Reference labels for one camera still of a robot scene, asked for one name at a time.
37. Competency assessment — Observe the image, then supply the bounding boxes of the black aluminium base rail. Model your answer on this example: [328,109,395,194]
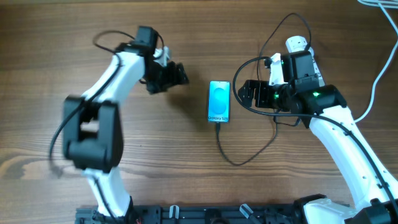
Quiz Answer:
[75,204,294,224]

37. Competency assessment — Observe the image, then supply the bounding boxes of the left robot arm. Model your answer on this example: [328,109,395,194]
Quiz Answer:
[57,26,189,223]

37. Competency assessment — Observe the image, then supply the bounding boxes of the white cables at corner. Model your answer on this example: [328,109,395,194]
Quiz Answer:
[356,0,398,9]

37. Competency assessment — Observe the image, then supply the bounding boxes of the turquoise screen Galaxy smartphone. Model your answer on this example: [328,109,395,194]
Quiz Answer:
[208,80,231,123]

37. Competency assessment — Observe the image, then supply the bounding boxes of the white power strip cord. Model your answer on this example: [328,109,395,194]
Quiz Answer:
[354,2,398,123]

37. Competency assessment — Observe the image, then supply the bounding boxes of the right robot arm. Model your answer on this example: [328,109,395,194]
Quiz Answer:
[233,51,397,223]

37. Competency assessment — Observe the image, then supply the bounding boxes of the black right camera cable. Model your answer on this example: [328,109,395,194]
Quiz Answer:
[231,55,398,215]

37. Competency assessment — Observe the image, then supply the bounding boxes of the white power strip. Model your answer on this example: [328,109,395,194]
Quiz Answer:
[285,35,325,86]

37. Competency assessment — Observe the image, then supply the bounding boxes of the black USB charging cable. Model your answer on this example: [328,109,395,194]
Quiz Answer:
[215,12,313,167]

